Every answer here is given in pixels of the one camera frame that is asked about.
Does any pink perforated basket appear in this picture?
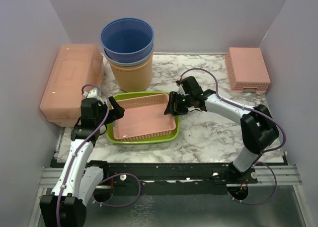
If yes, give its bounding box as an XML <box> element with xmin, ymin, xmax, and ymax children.
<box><xmin>225</xmin><ymin>47</ymin><xmax>271</xmax><ymax>93</ymax></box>
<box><xmin>113</xmin><ymin>93</ymin><xmax>177</xmax><ymax>142</ymax></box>

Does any green plastic tray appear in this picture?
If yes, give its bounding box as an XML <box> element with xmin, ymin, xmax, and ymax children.
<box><xmin>106</xmin><ymin>91</ymin><xmax>179</xmax><ymax>145</ymax></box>

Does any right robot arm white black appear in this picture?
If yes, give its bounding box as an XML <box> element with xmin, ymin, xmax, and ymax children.
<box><xmin>164</xmin><ymin>76</ymin><xmax>279</xmax><ymax>183</ymax></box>

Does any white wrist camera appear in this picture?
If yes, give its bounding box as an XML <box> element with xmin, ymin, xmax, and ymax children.
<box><xmin>82</xmin><ymin>88</ymin><xmax>101</xmax><ymax>98</ymax></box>
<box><xmin>176</xmin><ymin>78</ymin><xmax>186</xmax><ymax>95</ymax></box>

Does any light blue plastic bucket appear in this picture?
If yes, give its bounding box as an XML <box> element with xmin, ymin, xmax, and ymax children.
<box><xmin>103</xmin><ymin>43</ymin><xmax>155</xmax><ymax>67</ymax></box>

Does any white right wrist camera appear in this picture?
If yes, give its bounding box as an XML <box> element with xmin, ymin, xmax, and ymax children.
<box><xmin>176</xmin><ymin>78</ymin><xmax>186</xmax><ymax>95</ymax></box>

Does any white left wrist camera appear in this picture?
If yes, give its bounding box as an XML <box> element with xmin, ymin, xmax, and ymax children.
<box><xmin>82</xmin><ymin>88</ymin><xmax>101</xmax><ymax>98</ymax></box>

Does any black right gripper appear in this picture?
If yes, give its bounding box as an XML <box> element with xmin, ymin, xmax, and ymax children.
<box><xmin>164</xmin><ymin>91</ymin><xmax>193</xmax><ymax>116</ymax></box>

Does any translucent pink storage box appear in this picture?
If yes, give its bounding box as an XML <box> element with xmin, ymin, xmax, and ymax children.
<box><xmin>40</xmin><ymin>44</ymin><xmax>105</xmax><ymax>128</ymax></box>

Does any black metal base rail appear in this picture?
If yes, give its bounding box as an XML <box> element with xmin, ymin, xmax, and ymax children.
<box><xmin>49</xmin><ymin>151</ymin><xmax>299</xmax><ymax>197</ymax></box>

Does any orange plastic bucket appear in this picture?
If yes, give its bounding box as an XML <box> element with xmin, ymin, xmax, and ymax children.
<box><xmin>107</xmin><ymin>56</ymin><xmax>153</xmax><ymax>92</ymax></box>

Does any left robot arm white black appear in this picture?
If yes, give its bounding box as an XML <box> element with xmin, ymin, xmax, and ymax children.
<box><xmin>39</xmin><ymin>97</ymin><xmax>125</xmax><ymax>227</ymax></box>

